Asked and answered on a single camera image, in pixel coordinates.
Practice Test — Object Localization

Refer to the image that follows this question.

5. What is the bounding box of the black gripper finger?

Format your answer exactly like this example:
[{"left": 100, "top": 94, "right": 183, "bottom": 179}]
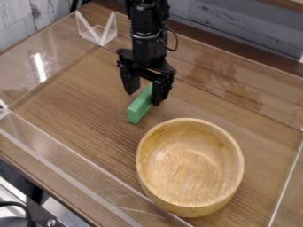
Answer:
[
  {"left": 151, "top": 80, "right": 172, "bottom": 106},
  {"left": 120, "top": 67, "right": 141, "bottom": 95}
]

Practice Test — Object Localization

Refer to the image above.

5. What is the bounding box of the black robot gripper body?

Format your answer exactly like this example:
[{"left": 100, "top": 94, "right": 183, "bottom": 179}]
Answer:
[{"left": 117, "top": 34, "right": 176, "bottom": 82}]

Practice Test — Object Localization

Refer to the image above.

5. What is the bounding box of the green rectangular block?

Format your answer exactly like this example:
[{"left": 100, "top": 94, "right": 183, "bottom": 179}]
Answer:
[{"left": 127, "top": 85, "right": 152, "bottom": 124}]

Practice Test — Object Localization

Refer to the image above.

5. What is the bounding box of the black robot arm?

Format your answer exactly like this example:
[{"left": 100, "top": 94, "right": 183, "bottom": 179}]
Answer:
[{"left": 117, "top": 0, "right": 177, "bottom": 106}]

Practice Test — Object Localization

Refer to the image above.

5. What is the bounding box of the brown wooden bowl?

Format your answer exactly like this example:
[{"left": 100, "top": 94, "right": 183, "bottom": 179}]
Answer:
[{"left": 136, "top": 118, "right": 244, "bottom": 217}]

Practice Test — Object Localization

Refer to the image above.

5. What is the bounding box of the black metal table bracket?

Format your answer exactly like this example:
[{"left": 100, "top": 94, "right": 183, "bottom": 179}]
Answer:
[{"left": 27, "top": 197, "right": 67, "bottom": 227}]

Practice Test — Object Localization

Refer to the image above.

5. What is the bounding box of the black cable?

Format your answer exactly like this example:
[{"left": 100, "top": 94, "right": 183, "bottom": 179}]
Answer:
[{"left": 0, "top": 200, "right": 33, "bottom": 227}]

